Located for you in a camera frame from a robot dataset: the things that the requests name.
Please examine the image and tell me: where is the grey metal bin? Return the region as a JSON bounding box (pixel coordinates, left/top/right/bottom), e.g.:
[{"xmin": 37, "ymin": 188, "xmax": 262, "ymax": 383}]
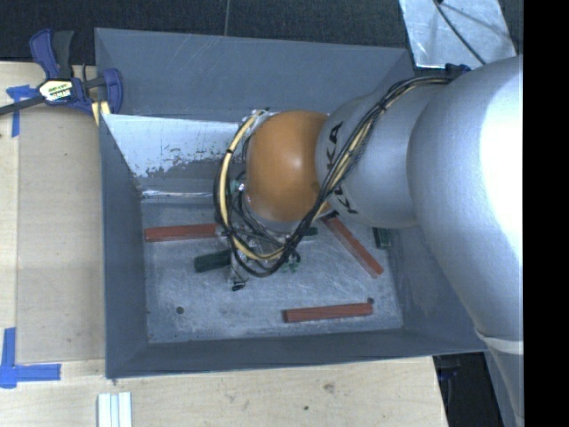
[{"xmin": 93, "ymin": 27, "xmax": 490, "ymax": 380}]

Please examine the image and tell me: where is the dark green flat block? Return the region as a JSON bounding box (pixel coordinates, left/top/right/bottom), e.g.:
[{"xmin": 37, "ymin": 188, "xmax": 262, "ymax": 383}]
[
  {"xmin": 372, "ymin": 226, "xmax": 393, "ymax": 251},
  {"xmin": 193, "ymin": 251, "xmax": 233, "ymax": 274}
]

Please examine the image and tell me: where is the black cylinder on white bracket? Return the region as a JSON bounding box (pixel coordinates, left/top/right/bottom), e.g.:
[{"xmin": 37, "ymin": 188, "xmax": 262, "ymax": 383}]
[{"xmin": 227, "ymin": 270, "xmax": 250, "ymax": 293}]

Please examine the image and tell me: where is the pale wood board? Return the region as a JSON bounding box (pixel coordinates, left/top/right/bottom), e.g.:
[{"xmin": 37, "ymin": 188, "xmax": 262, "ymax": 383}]
[{"xmin": 14, "ymin": 102, "xmax": 108, "ymax": 365}]

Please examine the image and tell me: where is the red-brown flat block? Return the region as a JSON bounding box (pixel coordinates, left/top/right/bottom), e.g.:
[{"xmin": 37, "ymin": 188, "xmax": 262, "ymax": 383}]
[
  {"xmin": 143, "ymin": 222, "xmax": 220, "ymax": 243},
  {"xmin": 321, "ymin": 215, "xmax": 385, "ymax": 279},
  {"xmin": 282, "ymin": 302, "xmax": 374, "ymax": 325}
]

